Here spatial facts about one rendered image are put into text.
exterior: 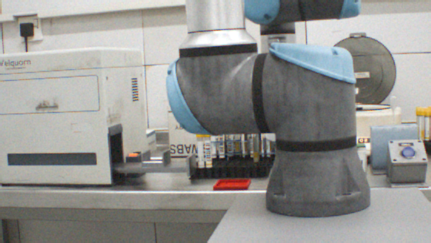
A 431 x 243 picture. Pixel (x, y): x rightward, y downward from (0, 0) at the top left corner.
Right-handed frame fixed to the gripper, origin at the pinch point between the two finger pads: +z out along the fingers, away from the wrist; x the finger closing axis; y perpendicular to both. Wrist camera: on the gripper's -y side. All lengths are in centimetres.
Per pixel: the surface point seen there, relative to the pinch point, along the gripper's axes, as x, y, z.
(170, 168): 6.8, 25.0, 2.2
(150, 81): -56, 49, -15
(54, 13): -51, 80, -39
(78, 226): -55, 78, 34
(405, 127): -3.6, -24.2, -3.7
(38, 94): 9, 54, -14
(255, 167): -1.1, 8.2, 3.8
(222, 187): 10.7, 13.5, 5.5
